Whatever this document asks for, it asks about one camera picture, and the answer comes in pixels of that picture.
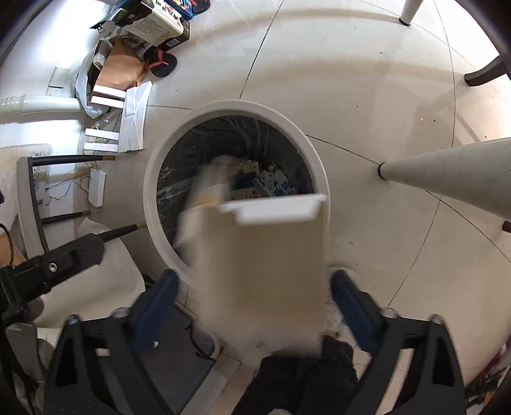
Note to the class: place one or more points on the white round trash bin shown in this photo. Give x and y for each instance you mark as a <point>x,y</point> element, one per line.
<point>269,156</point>

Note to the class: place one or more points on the white power adapter box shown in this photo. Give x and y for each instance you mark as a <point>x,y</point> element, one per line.
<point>96,187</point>

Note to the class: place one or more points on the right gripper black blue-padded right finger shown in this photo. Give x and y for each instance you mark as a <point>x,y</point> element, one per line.
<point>433,383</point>

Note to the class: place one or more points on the white folded paper bag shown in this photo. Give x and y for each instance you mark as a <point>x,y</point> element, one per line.
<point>133,117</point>

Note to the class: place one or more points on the beige cloth cover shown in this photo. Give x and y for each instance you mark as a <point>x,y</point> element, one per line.
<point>96,292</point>

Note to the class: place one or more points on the printed white product box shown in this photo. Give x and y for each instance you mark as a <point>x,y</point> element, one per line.
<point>154,22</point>

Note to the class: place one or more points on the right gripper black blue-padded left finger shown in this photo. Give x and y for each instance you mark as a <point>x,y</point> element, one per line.
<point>76,383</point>

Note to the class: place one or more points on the dark wooden chair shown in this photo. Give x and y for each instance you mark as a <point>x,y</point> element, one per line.
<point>493,70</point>

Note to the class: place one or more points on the black fuzzy trouser leg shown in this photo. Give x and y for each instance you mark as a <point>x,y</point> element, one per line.
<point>323,384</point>

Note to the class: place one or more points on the brown cardboard box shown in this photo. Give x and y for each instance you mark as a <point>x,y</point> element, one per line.
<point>120,70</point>

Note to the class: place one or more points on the dark slipper with red strap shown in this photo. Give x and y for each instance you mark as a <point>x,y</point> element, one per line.
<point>159,62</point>

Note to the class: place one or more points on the white green cardboard box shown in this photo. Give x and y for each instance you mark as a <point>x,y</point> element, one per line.
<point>260,264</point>

